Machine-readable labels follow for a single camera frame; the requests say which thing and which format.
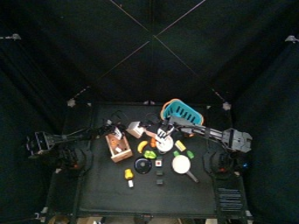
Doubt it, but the toy cleaver white blade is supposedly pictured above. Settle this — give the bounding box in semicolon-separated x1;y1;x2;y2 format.
125;121;158;139

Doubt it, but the wooden knife holder box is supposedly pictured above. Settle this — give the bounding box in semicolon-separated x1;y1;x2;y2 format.
104;132;135;164

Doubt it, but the white round plate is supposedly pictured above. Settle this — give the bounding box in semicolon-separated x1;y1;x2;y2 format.
154;136;175;153

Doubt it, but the teal basket orange rim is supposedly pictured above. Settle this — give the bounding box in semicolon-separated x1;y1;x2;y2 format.
160;98;206;126

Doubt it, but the yellow toy block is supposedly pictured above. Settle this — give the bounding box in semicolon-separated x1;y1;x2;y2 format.
174;139;188;152

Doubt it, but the yellow toy banana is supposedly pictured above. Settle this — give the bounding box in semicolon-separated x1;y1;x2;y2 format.
136;140;150;154

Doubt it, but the green toy vegetable large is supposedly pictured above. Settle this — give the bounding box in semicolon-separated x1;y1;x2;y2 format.
143;150;158;160

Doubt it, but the white toy frying pan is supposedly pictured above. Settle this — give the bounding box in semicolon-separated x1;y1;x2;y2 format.
171;154;200;184

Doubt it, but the black round dish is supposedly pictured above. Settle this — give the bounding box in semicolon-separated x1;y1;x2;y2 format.
133;157;154;175

